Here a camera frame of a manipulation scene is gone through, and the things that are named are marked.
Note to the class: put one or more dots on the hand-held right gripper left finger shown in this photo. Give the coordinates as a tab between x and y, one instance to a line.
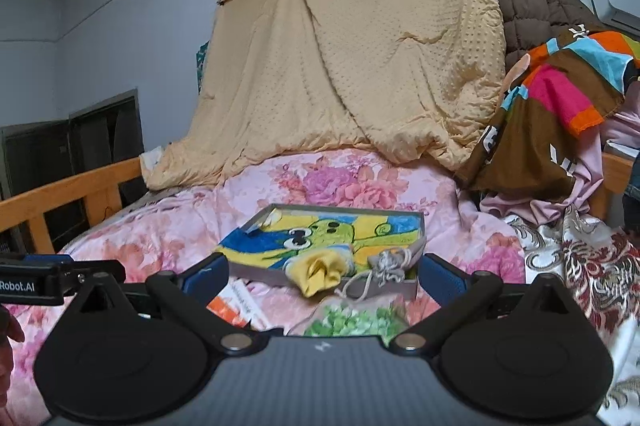
205	278

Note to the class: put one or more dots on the grey cardboard box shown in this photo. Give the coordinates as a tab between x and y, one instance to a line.
395	292

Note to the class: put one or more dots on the wooden bed post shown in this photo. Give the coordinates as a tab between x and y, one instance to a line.
612	176

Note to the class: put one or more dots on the clear bag with green pieces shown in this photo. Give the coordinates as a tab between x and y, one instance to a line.
350	321

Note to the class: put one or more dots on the pale pink cloth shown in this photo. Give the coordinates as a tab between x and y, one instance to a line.
590	156

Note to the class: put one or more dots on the person's left hand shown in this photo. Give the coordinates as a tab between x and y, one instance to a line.
7	331

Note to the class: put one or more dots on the white brown ornate cloth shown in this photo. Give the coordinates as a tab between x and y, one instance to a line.
600	266

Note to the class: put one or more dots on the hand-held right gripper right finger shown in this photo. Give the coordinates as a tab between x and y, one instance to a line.
442	281

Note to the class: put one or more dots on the blue jeans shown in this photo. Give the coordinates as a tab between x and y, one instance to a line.
632	191

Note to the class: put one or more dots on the pink floral bedspread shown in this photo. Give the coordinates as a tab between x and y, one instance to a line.
165	226

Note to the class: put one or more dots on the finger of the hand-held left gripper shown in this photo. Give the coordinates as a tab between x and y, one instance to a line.
102	270

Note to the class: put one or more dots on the teal patterned cloth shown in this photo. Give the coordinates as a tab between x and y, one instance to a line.
201	61

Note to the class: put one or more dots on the wooden bed rail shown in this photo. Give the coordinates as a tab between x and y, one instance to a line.
75	191

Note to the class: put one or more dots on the dark metal cabinet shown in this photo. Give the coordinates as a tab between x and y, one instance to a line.
100	126

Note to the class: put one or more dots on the yellow blue cartoon towel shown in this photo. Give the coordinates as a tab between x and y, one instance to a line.
320	231

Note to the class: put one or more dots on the yellow sock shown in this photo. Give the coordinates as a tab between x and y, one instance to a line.
315	273

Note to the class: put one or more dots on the orange and white carton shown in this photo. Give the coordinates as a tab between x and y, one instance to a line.
235	306

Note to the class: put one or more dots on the brown multicoloured patchwork blanket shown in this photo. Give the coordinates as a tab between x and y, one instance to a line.
525	126

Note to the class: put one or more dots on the brown quilted comforter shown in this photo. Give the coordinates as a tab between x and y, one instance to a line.
535	1

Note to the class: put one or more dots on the beige dotted blanket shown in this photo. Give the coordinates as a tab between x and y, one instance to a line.
350	56

